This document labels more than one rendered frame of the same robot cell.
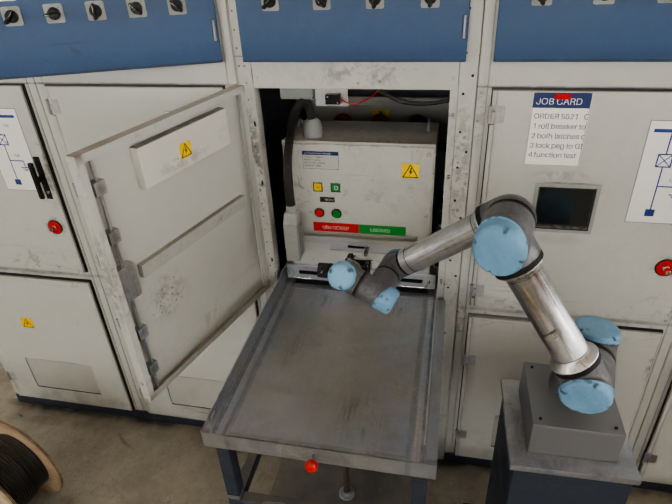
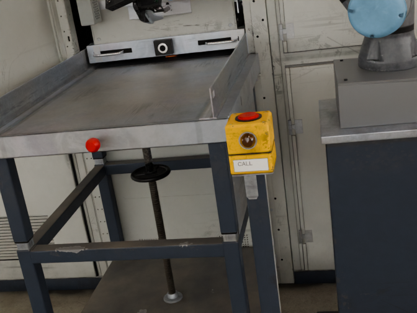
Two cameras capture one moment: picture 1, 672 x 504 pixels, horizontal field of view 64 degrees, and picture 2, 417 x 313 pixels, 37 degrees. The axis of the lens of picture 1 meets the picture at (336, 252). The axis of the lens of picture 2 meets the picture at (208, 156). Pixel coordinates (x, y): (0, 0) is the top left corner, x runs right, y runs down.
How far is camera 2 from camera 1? 0.90 m
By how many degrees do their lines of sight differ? 12
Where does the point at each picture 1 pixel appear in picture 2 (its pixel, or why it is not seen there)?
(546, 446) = (358, 113)
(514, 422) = (329, 117)
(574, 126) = not seen: outside the picture
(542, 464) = (356, 131)
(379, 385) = (175, 95)
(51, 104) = not seen: outside the picture
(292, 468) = (110, 287)
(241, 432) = (17, 133)
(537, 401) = (344, 73)
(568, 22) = not seen: outside the picture
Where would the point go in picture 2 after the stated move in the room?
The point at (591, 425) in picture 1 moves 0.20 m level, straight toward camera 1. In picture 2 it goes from (401, 76) to (375, 101)
